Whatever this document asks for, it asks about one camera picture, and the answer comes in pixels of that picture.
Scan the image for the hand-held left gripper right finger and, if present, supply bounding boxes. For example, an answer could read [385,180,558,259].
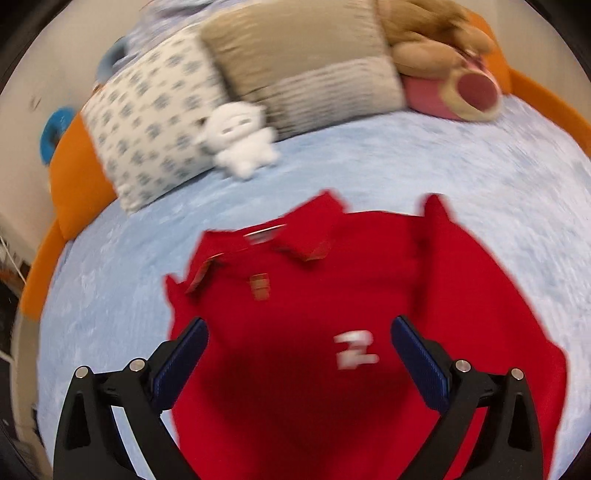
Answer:
[390,315,546,480]

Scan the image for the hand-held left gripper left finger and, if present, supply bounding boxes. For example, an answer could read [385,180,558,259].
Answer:
[53,316,211,480]

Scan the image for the red sweater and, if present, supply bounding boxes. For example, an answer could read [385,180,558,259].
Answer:
[164,188,568,480]

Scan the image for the light blue quilted blanket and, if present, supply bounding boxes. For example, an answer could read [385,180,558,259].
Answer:
[36,95,591,480]

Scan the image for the white plush sheep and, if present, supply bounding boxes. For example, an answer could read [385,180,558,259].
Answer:
[194,102,281,180]

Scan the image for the floral print pillow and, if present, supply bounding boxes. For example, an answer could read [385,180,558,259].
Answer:
[82,27,232,214]

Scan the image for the beige patchwork pillow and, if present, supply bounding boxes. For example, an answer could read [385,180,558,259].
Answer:
[199,0,407,141]

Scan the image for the grey-blue neck pillow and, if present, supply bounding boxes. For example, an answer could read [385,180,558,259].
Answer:
[96,37,132,77]

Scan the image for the brown teddy bear plush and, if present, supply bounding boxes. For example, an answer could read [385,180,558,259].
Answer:
[376,0,497,79]

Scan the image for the blue checkered quilt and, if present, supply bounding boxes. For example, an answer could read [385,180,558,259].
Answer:
[124,0,218,51]

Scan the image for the orange bed frame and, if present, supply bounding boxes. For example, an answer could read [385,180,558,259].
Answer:
[19,9,591,321]

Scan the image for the blue swim ring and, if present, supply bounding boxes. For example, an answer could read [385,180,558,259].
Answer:
[39,107,77,164]

